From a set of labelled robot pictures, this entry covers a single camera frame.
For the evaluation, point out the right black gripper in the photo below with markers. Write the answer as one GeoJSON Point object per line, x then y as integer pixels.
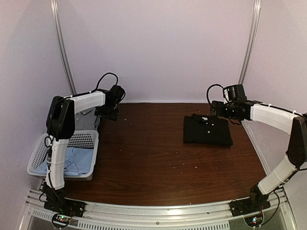
{"type": "Point", "coordinates": [213, 108]}

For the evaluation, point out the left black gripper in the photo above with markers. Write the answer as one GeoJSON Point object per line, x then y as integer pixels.
{"type": "Point", "coordinates": [99, 111]}

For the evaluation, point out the grey cloth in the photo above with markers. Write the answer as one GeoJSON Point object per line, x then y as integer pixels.
{"type": "Point", "coordinates": [87, 120]}

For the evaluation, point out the black long sleeve shirt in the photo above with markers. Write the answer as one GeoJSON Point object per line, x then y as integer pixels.
{"type": "Point", "coordinates": [206, 129]}

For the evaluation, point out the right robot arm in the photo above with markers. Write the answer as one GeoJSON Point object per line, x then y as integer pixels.
{"type": "Point", "coordinates": [236, 106]}

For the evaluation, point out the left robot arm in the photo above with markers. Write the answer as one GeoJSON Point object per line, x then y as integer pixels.
{"type": "Point", "coordinates": [61, 126]}

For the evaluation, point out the white plastic mesh basket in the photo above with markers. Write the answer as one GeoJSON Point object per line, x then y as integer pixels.
{"type": "Point", "coordinates": [86, 139]}

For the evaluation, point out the folded light blue shirt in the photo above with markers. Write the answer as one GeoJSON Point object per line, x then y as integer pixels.
{"type": "Point", "coordinates": [79, 163]}

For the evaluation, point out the right circuit board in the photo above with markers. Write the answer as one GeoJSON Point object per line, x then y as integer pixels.
{"type": "Point", "coordinates": [254, 221]}

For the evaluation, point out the circuit board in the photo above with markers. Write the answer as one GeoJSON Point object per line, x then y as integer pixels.
{"type": "Point", "coordinates": [254, 221]}
{"type": "Point", "coordinates": [60, 221]}

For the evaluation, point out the left circuit board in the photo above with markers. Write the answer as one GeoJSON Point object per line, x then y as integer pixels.
{"type": "Point", "coordinates": [60, 221]}

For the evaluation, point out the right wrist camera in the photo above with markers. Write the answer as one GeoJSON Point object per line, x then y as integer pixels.
{"type": "Point", "coordinates": [226, 94]}

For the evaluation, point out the right aluminium corner post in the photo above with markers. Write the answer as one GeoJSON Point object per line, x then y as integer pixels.
{"type": "Point", "coordinates": [255, 20]}

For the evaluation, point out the aluminium corner post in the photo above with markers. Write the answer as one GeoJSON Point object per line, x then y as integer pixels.
{"type": "Point", "coordinates": [255, 20]}
{"type": "Point", "coordinates": [61, 44]}

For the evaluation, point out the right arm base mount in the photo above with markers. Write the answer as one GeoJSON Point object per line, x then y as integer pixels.
{"type": "Point", "coordinates": [246, 206]}

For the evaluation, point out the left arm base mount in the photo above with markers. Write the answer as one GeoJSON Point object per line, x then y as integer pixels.
{"type": "Point", "coordinates": [71, 208]}

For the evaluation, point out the front aluminium rail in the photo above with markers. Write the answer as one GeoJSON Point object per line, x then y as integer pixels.
{"type": "Point", "coordinates": [210, 216]}

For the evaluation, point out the left aluminium corner post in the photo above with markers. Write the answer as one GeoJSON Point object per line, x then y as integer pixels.
{"type": "Point", "coordinates": [61, 44]}

